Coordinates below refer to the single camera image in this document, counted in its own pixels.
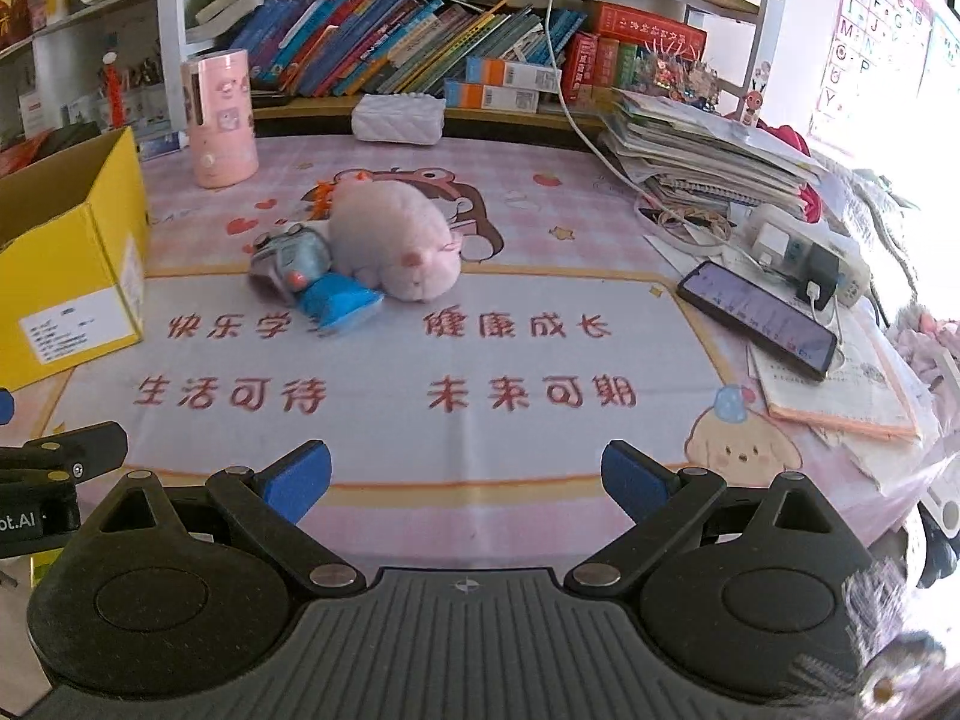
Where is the row of leaning books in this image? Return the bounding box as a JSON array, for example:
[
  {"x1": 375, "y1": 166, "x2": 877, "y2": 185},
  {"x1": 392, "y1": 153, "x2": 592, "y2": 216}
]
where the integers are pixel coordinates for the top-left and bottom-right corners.
[{"x1": 226, "y1": 0, "x2": 587, "y2": 99}]

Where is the pink cylindrical container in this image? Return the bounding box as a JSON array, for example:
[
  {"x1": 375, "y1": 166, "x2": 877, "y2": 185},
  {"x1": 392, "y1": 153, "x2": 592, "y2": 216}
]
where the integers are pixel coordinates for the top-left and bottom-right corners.
[{"x1": 181, "y1": 49, "x2": 259, "y2": 188}]

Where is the open workbook with pink edge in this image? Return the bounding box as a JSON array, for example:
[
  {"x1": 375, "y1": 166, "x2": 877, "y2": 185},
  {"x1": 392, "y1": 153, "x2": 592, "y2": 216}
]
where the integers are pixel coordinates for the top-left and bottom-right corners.
[{"x1": 752, "y1": 307, "x2": 919, "y2": 439}]

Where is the stack of papers and notebooks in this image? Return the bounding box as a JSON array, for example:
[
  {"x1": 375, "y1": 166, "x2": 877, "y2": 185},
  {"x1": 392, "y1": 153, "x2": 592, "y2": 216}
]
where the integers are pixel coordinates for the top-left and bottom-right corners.
[{"x1": 601, "y1": 89, "x2": 825, "y2": 223}]

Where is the red dictionary book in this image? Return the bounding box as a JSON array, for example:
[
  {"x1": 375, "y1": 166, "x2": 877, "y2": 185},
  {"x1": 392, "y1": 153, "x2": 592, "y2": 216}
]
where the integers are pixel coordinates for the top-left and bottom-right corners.
[{"x1": 586, "y1": 0, "x2": 708, "y2": 62}]

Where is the blue toy shoe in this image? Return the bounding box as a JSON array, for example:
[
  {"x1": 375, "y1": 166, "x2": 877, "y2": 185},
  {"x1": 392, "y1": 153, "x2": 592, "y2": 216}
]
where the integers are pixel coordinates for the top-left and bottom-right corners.
[{"x1": 296, "y1": 271, "x2": 384, "y2": 335}]

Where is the upper orange white box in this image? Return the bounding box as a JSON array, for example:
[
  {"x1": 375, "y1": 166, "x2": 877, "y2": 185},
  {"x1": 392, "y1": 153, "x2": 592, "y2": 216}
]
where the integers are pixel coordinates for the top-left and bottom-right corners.
[{"x1": 466, "y1": 57, "x2": 562, "y2": 94}]

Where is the white power strip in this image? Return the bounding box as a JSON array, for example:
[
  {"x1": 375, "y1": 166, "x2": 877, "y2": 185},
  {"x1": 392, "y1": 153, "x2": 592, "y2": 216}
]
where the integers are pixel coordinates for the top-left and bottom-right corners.
[{"x1": 740, "y1": 205, "x2": 872, "y2": 310}]

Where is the black smartphone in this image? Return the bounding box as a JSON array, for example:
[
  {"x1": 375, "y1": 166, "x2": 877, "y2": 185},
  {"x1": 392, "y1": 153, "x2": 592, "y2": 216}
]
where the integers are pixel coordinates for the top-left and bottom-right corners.
[{"x1": 677, "y1": 262, "x2": 838, "y2": 380}]

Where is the yellow cardboard box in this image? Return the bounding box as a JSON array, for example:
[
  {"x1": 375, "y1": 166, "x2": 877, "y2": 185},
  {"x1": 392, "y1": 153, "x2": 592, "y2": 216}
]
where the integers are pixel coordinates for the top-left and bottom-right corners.
[{"x1": 0, "y1": 128, "x2": 148, "y2": 390}]

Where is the pink pig plush toy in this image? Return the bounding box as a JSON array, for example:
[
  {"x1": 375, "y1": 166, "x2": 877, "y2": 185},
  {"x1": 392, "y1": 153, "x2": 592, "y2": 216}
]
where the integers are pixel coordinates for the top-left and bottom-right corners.
[{"x1": 327, "y1": 179, "x2": 462, "y2": 302}]

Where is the white quilted handbag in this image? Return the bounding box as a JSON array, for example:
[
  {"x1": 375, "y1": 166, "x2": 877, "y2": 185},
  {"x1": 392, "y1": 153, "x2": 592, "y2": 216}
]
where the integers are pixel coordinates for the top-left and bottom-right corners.
[{"x1": 352, "y1": 93, "x2": 446, "y2": 146}]

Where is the alphabet wall poster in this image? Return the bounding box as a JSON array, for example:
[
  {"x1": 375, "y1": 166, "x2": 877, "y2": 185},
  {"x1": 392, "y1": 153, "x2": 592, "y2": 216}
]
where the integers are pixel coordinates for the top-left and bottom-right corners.
[{"x1": 811, "y1": 0, "x2": 958, "y2": 158}]

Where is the lower orange white box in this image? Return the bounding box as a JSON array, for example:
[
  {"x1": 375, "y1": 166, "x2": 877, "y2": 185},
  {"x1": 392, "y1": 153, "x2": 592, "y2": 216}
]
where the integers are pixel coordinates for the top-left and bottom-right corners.
[{"x1": 444, "y1": 80, "x2": 540, "y2": 114}]

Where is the orange white box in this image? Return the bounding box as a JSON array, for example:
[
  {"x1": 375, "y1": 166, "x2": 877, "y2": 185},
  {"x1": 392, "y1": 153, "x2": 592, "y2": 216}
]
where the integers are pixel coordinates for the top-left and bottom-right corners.
[
  {"x1": 466, "y1": 57, "x2": 562, "y2": 94},
  {"x1": 444, "y1": 80, "x2": 540, "y2": 114}
]

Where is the pink cartoon desk mat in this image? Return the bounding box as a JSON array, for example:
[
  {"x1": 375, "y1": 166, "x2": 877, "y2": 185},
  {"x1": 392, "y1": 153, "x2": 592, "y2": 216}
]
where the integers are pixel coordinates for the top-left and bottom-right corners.
[{"x1": 2, "y1": 137, "x2": 921, "y2": 567}]

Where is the white charging cable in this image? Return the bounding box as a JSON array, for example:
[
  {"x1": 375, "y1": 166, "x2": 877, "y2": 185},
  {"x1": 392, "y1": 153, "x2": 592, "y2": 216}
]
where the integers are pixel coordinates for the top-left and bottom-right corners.
[{"x1": 542, "y1": 0, "x2": 827, "y2": 317}]

